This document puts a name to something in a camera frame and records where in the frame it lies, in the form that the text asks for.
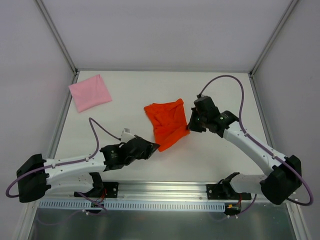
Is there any orange t shirt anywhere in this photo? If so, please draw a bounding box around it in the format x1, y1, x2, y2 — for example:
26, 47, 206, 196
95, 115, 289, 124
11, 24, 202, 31
144, 98, 190, 152

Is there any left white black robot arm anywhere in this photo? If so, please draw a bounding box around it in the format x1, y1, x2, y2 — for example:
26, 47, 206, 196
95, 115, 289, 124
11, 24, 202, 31
16, 134, 160, 203

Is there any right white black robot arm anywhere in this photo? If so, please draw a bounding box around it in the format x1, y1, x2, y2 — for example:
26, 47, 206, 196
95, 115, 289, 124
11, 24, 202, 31
187, 96, 302, 205

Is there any folded pink t shirt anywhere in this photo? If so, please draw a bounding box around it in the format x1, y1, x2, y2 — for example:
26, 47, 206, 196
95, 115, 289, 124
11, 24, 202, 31
68, 74, 112, 113

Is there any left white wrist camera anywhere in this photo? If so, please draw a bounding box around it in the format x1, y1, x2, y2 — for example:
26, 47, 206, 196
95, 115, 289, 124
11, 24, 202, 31
120, 128, 136, 143

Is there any aluminium mounting rail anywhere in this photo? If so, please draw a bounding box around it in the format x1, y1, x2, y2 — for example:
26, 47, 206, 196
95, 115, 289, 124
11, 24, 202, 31
27, 178, 299, 201

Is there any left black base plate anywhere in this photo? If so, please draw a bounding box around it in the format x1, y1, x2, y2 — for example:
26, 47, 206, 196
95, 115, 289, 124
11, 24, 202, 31
82, 181, 119, 199

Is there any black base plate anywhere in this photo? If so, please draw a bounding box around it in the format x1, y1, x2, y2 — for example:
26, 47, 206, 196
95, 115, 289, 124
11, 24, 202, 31
206, 179, 252, 201
82, 181, 119, 199

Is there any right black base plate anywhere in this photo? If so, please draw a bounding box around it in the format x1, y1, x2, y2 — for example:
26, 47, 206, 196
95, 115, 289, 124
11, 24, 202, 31
206, 179, 252, 201

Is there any white slotted cable duct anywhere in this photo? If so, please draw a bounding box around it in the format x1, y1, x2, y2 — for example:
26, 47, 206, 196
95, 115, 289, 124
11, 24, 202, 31
38, 199, 226, 213

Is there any right aluminium frame post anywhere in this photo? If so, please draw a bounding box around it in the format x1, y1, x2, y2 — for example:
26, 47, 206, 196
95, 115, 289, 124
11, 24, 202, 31
249, 0, 300, 76

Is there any aluminium frame post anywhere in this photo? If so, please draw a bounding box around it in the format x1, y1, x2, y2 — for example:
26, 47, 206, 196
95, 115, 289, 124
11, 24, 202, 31
34, 0, 78, 75
249, 0, 300, 76

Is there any left aluminium frame post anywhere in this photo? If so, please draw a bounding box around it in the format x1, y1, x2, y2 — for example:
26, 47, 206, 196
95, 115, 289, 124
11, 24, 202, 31
34, 0, 78, 75

